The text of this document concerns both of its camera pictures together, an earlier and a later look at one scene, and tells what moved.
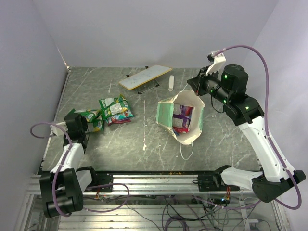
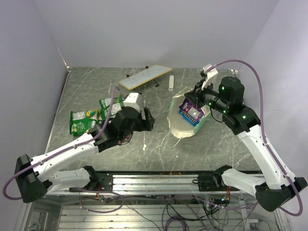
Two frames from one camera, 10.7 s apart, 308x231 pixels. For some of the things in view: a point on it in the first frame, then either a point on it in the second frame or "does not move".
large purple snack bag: x=182 y=115 to x=187 y=106
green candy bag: x=109 y=106 does not move
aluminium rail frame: x=196 y=200 does not move
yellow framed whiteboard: x=141 y=78 does not move
